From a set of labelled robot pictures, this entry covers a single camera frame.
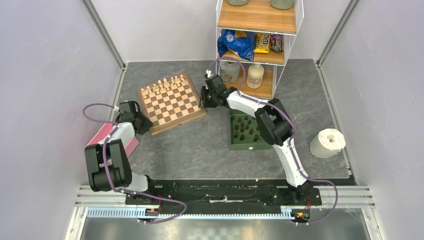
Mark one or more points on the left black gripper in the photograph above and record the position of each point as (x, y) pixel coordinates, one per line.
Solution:
(148, 123)

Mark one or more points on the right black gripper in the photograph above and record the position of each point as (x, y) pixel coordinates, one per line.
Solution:
(203, 103)

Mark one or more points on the wooden chess board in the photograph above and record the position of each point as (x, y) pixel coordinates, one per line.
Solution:
(170, 102)

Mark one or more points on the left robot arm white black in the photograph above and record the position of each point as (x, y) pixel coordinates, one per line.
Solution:
(107, 154)

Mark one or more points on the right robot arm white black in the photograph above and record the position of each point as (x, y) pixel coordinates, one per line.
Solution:
(275, 127)

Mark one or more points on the clear patterned jug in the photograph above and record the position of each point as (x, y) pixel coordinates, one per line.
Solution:
(229, 71)

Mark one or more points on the pink box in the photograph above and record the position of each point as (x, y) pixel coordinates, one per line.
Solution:
(125, 131)

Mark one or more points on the cream patterned bottle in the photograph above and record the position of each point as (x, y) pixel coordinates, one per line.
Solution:
(255, 76)

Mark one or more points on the green tray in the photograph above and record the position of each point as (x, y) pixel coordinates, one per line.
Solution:
(244, 133)

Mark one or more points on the blue snack bag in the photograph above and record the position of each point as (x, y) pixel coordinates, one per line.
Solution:
(241, 43)

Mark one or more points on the yellow candy bag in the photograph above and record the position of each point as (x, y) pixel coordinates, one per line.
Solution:
(262, 43)

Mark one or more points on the brown candy bag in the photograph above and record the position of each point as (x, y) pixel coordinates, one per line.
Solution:
(277, 43)

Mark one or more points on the green glass jar left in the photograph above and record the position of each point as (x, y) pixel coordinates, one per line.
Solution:
(237, 3)

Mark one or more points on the green glass jar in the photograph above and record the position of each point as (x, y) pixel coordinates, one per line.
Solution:
(282, 4)
(237, 3)

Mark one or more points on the green glass jar right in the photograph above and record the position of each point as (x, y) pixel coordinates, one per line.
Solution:
(282, 4)

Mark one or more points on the white paper roll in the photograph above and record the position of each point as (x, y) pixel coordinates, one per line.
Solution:
(327, 143)

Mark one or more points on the wire shelf with wood boards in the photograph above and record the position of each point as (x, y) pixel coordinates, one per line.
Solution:
(268, 29)

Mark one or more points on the aluminium rail frame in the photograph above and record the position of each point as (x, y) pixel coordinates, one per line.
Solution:
(113, 205)

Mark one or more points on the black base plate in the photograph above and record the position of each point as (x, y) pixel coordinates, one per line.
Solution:
(274, 192)

